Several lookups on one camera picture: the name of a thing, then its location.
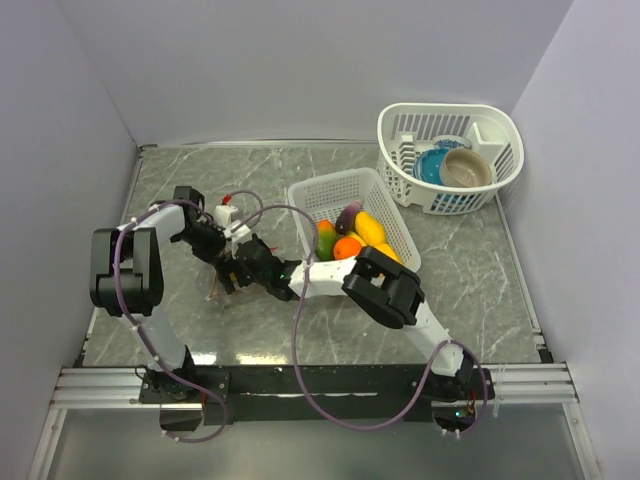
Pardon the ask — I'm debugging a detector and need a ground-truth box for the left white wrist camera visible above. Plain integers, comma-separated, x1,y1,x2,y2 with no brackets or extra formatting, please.
212,205,242,228

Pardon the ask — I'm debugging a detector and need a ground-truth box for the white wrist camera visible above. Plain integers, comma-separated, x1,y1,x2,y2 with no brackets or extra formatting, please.
212,205,242,228
224,225,252,243

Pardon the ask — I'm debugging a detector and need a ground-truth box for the clear zip top bag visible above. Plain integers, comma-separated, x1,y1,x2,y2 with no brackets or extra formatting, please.
212,242,282,297

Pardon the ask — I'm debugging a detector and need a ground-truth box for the fake green orange mango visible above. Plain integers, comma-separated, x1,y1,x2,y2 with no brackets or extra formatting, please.
315,220,338,261

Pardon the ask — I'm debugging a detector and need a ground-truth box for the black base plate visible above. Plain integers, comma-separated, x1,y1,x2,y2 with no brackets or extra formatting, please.
139,364,495,432

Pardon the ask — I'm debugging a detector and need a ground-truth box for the white round dish rack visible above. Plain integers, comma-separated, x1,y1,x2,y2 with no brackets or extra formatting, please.
377,103,524,216

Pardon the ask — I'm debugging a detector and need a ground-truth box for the fake yellow bell pepper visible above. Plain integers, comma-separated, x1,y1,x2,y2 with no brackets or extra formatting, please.
374,243,403,264

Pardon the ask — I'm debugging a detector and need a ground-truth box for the fake yellow banana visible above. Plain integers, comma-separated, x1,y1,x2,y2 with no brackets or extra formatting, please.
346,232,368,247

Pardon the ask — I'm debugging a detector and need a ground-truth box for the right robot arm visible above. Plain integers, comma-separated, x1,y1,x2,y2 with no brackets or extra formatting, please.
214,235,473,400

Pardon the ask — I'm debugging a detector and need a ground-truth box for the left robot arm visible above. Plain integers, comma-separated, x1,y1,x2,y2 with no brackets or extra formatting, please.
89,186,226,402

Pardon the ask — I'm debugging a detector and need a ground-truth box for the blue white patterned plate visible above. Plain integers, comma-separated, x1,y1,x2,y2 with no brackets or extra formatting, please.
433,135,472,150

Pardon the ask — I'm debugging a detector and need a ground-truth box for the beige bowl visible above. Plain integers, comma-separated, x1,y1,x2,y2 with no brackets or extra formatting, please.
440,148,493,188

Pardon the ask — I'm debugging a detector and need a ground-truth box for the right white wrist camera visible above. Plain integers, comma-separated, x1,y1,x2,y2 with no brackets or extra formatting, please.
224,225,252,243

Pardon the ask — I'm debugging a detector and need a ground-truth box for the aluminium rail frame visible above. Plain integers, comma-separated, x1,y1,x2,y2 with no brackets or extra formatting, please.
27,324,601,480

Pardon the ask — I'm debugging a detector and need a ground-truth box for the fake purple eggplant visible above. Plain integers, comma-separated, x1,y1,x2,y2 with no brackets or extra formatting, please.
334,201,362,235

